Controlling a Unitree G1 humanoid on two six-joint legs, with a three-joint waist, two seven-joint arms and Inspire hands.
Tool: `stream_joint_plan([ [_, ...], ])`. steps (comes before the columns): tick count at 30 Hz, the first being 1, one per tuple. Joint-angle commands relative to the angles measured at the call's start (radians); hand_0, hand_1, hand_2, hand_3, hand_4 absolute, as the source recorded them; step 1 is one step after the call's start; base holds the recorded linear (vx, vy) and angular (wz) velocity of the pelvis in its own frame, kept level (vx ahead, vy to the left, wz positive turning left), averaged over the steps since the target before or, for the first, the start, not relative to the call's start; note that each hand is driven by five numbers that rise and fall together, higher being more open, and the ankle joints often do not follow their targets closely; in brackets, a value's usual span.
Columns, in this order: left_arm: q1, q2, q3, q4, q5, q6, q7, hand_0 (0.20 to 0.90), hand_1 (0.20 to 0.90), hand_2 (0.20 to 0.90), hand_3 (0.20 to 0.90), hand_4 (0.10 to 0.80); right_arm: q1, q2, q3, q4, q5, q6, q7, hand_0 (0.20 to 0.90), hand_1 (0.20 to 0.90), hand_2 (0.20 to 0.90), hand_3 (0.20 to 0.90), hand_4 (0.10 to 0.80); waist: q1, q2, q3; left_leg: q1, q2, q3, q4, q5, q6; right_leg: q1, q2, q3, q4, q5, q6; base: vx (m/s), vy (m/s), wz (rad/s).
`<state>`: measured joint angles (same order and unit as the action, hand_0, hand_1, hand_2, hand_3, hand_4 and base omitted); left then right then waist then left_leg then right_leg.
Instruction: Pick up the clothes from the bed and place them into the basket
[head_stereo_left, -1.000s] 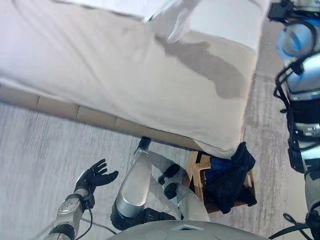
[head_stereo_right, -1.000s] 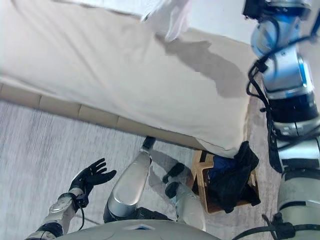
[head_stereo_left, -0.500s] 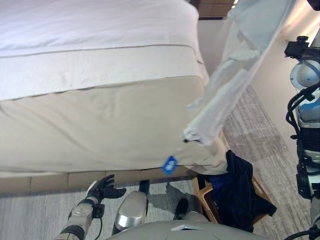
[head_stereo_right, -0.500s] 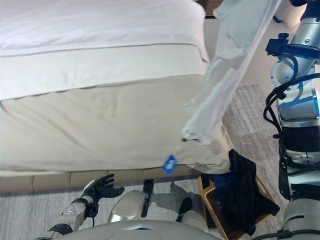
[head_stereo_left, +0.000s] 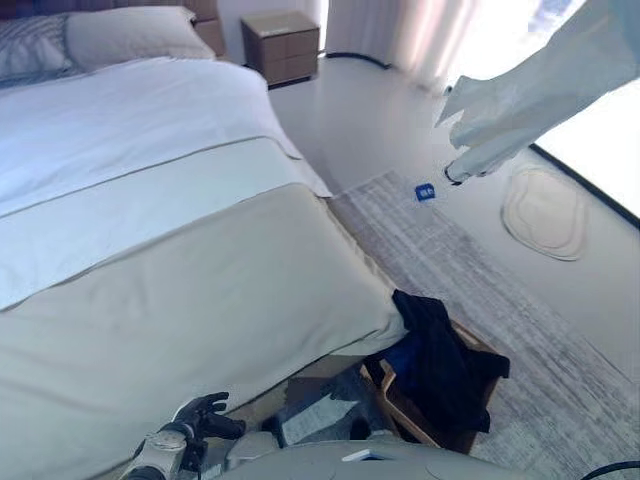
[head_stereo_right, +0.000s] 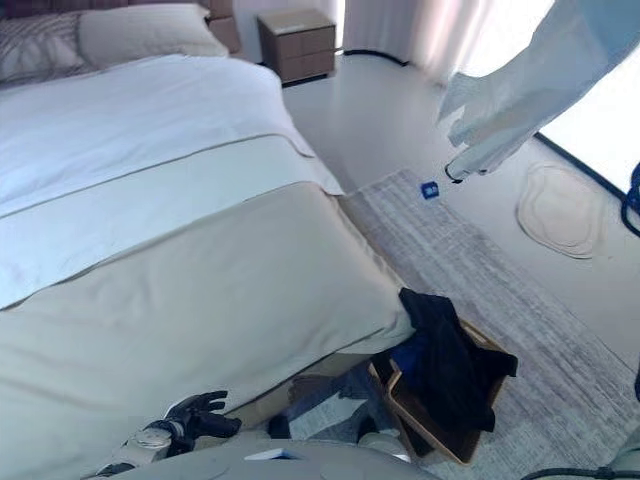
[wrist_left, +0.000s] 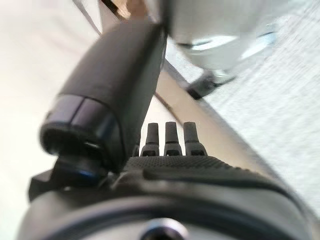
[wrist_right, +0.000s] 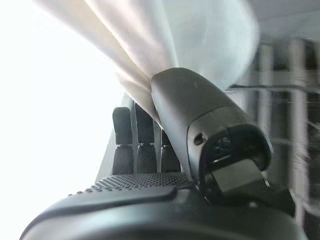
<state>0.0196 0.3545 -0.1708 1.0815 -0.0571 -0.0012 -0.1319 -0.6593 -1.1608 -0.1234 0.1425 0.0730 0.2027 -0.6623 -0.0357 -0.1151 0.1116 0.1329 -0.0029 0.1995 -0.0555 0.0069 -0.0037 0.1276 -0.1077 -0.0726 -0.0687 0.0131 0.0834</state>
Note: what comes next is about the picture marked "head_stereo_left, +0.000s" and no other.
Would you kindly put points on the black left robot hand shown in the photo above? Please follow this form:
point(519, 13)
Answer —
point(205, 420)

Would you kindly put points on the blue garment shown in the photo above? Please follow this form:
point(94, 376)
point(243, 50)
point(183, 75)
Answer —
point(400, 370)

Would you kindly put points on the black garment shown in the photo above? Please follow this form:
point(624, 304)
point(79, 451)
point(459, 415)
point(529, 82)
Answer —
point(440, 350)

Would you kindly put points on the blue hang tag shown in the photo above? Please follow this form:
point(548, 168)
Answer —
point(424, 193)

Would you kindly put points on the brown wicker basket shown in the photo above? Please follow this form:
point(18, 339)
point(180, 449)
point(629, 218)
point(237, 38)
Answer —
point(400, 415)

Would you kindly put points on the grey robot torso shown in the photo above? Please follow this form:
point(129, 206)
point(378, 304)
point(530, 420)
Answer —
point(350, 470)

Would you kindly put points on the grey striped area rug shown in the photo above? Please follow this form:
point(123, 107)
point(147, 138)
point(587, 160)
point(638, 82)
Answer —
point(500, 310)

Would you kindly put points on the white duvet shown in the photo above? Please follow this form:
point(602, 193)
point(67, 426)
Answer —
point(125, 115)

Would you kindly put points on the brown wooden nightstand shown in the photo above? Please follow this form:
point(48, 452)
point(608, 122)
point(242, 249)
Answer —
point(285, 50)

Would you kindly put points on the plain beige pillow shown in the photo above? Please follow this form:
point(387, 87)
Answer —
point(135, 40)

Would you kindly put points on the oval beige floor mat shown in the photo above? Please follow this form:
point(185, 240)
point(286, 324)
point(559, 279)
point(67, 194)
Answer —
point(545, 220)

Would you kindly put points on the grey fringed decorative cushion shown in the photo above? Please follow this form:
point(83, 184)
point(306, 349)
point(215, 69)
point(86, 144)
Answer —
point(30, 50)

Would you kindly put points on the sheer white curtain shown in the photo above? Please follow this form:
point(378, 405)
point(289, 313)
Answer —
point(425, 35)

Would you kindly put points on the large bright window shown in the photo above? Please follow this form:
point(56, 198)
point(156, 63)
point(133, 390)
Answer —
point(605, 150)

